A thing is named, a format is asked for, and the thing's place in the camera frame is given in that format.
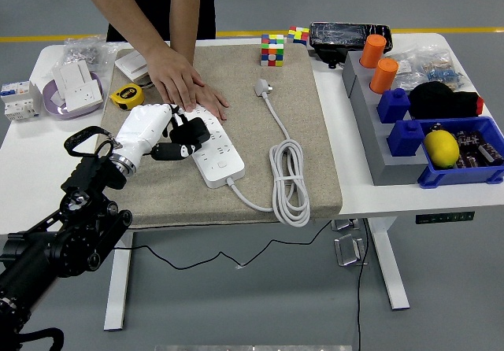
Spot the person's left hand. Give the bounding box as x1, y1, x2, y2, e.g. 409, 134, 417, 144
195, 83, 231, 122

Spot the person's right hand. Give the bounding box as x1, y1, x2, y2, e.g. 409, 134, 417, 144
145, 43, 206, 113

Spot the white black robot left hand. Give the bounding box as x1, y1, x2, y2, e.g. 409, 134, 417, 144
115, 104, 202, 166

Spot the white power strip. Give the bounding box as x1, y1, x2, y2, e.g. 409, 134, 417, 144
179, 105, 246, 190

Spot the thin black plug cord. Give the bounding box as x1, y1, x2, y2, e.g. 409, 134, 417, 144
113, 220, 334, 269

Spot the grey-brown mat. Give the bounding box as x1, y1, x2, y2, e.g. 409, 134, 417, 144
94, 43, 343, 230

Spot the person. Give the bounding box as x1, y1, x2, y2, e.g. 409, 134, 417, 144
105, 0, 217, 44

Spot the large colourful puzzle cube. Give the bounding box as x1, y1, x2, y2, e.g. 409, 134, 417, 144
259, 33, 285, 68

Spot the purple bowl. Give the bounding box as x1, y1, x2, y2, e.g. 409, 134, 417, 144
42, 71, 104, 121

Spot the clear bag of screws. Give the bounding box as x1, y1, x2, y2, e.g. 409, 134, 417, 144
62, 35, 119, 72

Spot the small colourful puzzle cube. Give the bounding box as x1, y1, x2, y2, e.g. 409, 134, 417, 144
286, 26, 310, 47

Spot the white circuit breaker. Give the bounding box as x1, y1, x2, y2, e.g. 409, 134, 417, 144
0, 79, 43, 122

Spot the small black gadget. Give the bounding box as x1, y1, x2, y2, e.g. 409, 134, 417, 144
314, 47, 347, 70

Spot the black plastic-wrapped box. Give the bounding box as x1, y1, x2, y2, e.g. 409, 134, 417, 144
309, 21, 394, 55

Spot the orange cylinder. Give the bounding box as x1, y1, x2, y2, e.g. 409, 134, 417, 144
369, 57, 399, 95
360, 34, 387, 69

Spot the grey peg block base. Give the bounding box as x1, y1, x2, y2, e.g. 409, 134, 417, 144
341, 50, 430, 187

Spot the blue block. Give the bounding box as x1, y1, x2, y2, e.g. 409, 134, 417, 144
376, 87, 412, 124
386, 119, 425, 158

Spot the white table leg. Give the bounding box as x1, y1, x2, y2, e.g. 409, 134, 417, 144
103, 228, 135, 332
364, 216, 411, 312

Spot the clear bag of small parts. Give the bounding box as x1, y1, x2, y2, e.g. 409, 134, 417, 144
387, 47, 428, 89

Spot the black fabric bundle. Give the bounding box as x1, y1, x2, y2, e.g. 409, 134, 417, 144
408, 81, 484, 120

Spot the clear bag of blue components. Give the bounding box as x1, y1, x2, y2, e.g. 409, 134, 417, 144
421, 47, 468, 91

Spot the yellow lemon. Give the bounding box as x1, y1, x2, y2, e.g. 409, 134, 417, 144
423, 129, 461, 169

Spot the blue plastic bin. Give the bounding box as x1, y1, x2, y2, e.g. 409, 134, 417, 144
417, 116, 504, 190

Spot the black table control panel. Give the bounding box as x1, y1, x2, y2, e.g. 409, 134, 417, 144
415, 211, 476, 225

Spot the dark cylindrical capacitor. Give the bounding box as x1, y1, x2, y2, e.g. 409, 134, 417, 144
476, 141, 504, 167
453, 149, 480, 170
455, 129, 486, 150

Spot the white wall switch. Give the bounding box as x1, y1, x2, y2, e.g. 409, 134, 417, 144
114, 50, 150, 83

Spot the white power cord with plug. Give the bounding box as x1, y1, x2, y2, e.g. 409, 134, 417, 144
226, 77, 312, 228

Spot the white wall socket panel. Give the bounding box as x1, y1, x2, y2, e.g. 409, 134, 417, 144
62, 83, 102, 112

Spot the white plain wall panel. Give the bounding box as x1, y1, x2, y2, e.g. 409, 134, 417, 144
52, 60, 95, 92

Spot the small silver metal bracket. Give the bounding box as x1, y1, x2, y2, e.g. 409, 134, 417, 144
330, 219, 361, 232

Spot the large silver metal bracket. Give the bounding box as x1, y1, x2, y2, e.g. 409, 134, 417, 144
333, 233, 369, 268

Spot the black floor cable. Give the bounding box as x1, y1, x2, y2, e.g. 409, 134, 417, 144
356, 219, 371, 351

